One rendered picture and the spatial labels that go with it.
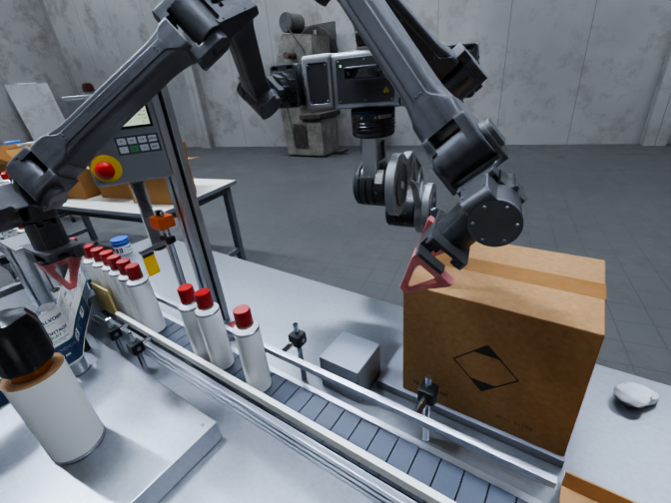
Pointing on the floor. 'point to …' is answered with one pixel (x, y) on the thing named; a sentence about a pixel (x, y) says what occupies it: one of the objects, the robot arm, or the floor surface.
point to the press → (319, 133)
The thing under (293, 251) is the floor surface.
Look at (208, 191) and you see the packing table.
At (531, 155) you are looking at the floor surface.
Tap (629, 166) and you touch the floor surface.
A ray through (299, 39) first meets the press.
